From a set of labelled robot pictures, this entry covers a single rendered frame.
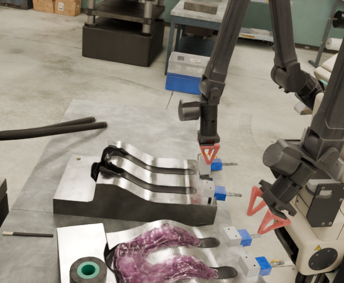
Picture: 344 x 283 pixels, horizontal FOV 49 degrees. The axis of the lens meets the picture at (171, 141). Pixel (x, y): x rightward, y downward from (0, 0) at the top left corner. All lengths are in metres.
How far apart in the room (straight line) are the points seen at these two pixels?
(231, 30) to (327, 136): 0.46
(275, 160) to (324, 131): 0.12
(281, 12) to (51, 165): 0.94
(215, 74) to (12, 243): 0.76
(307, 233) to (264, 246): 1.14
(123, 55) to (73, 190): 4.06
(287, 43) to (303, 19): 6.46
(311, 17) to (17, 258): 7.13
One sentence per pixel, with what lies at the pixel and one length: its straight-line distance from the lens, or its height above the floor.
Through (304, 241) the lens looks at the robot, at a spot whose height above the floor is 0.79.
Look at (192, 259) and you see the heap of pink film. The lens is 0.97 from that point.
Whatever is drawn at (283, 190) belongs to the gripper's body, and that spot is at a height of 1.11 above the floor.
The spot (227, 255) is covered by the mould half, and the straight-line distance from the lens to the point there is 1.08.
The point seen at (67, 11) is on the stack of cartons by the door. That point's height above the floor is 0.08.
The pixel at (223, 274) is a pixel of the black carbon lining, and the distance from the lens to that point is 1.04.
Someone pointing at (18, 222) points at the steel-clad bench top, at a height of 0.80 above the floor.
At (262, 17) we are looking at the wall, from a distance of 7.61.
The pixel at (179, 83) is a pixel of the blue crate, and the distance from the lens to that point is 4.41.
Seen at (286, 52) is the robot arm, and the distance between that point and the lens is 1.27.
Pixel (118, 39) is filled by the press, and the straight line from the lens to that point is 5.14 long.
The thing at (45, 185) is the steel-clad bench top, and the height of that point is 0.80.
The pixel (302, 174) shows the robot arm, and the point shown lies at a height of 1.16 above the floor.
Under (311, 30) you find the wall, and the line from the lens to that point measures 7.78.
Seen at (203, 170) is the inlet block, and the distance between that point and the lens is 1.28.
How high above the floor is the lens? 1.60
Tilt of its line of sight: 29 degrees down
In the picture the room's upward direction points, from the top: 8 degrees clockwise
